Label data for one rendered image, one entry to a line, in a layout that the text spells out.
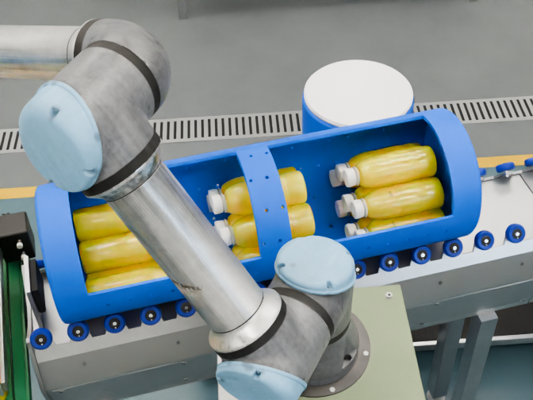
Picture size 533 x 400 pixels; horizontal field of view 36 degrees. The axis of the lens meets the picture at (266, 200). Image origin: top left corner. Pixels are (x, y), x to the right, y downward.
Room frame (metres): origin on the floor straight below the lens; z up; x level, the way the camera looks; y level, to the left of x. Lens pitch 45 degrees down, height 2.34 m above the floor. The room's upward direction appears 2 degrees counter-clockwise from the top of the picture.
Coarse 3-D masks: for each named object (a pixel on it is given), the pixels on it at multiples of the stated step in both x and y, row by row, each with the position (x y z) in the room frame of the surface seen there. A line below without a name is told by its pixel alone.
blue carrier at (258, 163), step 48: (288, 144) 1.27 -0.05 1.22; (336, 144) 1.38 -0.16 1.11; (384, 144) 1.40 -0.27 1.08; (432, 144) 1.38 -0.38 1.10; (48, 192) 1.14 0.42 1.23; (192, 192) 1.30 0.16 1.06; (336, 192) 1.34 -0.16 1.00; (480, 192) 1.17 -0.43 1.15; (48, 240) 1.03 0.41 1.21; (288, 240) 1.07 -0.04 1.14; (336, 240) 1.09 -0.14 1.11; (384, 240) 1.11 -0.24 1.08; (432, 240) 1.15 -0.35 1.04; (144, 288) 1.00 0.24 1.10
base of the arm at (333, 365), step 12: (348, 324) 0.75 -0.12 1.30; (348, 336) 0.75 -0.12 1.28; (336, 348) 0.73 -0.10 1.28; (348, 348) 0.75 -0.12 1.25; (324, 360) 0.71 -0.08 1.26; (336, 360) 0.72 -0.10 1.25; (348, 360) 0.74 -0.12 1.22; (324, 372) 0.71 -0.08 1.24; (336, 372) 0.71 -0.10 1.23; (312, 384) 0.70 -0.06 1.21; (324, 384) 0.70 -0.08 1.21
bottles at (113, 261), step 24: (360, 192) 1.25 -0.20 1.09; (240, 216) 1.19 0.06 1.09; (408, 216) 1.19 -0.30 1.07; (432, 216) 1.19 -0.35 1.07; (96, 240) 1.14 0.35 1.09; (120, 240) 1.13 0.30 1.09; (96, 264) 1.09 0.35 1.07; (120, 264) 1.10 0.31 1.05; (144, 264) 1.12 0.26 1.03; (96, 288) 1.03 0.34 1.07
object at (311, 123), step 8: (304, 104) 1.64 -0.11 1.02; (304, 112) 1.64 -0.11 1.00; (408, 112) 1.59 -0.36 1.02; (304, 120) 1.64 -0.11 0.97; (312, 120) 1.59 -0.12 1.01; (320, 120) 1.57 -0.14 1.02; (304, 128) 1.63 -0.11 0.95; (312, 128) 1.59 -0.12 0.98; (320, 128) 1.56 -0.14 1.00; (328, 128) 1.55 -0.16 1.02; (336, 160) 1.79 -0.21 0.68
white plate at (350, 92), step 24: (336, 72) 1.75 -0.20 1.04; (360, 72) 1.74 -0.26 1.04; (384, 72) 1.74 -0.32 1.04; (312, 96) 1.65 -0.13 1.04; (336, 96) 1.65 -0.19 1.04; (360, 96) 1.64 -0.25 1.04; (384, 96) 1.64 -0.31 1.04; (408, 96) 1.64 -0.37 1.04; (336, 120) 1.55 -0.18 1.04; (360, 120) 1.55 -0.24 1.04
